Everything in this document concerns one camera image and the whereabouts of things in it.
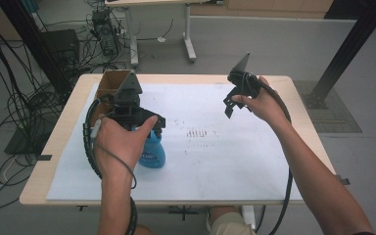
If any grey floor mat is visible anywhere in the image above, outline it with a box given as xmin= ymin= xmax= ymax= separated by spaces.
xmin=293 ymin=79 xmax=363 ymax=134

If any thick black cable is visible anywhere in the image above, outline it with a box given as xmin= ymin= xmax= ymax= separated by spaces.
xmin=241 ymin=72 xmax=294 ymax=235

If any white table leg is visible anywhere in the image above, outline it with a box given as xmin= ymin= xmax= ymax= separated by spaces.
xmin=241 ymin=205 xmax=258 ymax=229

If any light wooden table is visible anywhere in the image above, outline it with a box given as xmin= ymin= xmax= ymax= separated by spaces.
xmin=19 ymin=72 xmax=337 ymax=207

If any white background desk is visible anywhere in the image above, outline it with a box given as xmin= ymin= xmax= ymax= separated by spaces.
xmin=104 ymin=0 xmax=224 ymax=69

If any black spiral-wrapped cable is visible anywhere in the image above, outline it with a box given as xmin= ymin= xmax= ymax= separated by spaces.
xmin=82 ymin=97 xmax=139 ymax=235

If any blue cardboard box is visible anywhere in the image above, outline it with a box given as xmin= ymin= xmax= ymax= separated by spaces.
xmin=92 ymin=69 xmax=135 ymax=126

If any white table mat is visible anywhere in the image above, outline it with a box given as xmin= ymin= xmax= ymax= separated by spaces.
xmin=45 ymin=82 xmax=305 ymax=202

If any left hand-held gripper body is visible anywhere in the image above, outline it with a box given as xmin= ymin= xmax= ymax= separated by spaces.
xmin=106 ymin=70 xmax=161 ymax=131

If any black equipment box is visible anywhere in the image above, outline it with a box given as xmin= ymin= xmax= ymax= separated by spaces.
xmin=40 ymin=28 xmax=81 ymax=67

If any black bracket under table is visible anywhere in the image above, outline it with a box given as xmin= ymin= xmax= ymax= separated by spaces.
xmin=167 ymin=205 xmax=200 ymax=222

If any person's right leg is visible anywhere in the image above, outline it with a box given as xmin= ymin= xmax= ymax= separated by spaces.
xmin=209 ymin=205 xmax=258 ymax=235

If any person's left hand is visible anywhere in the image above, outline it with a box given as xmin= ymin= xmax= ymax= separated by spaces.
xmin=92 ymin=114 xmax=160 ymax=180

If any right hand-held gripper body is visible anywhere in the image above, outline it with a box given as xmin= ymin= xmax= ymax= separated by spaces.
xmin=227 ymin=52 xmax=262 ymax=100

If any black computer tower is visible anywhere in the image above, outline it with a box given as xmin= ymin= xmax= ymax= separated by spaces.
xmin=91 ymin=8 xmax=120 ymax=57

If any blue plastic bottle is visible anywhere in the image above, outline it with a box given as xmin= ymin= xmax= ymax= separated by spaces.
xmin=131 ymin=126 xmax=166 ymax=169

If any person's right hand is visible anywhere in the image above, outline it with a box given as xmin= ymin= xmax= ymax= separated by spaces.
xmin=231 ymin=75 xmax=292 ymax=131

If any person's left knee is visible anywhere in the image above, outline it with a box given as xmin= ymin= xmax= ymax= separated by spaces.
xmin=133 ymin=223 xmax=155 ymax=235

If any dark floor mat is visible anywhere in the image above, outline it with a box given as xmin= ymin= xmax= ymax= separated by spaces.
xmin=3 ymin=123 xmax=60 ymax=156

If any thin grey cable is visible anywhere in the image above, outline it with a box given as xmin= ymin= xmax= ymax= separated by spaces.
xmin=89 ymin=117 xmax=138 ymax=190

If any black metal post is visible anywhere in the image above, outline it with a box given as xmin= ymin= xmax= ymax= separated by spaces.
xmin=306 ymin=0 xmax=376 ymax=110
xmin=0 ymin=0 xmax=73 ymax=96

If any wooden cabinet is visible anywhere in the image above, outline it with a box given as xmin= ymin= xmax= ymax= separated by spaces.
xmin=189 ymin=0 xmax=336 ymax=20

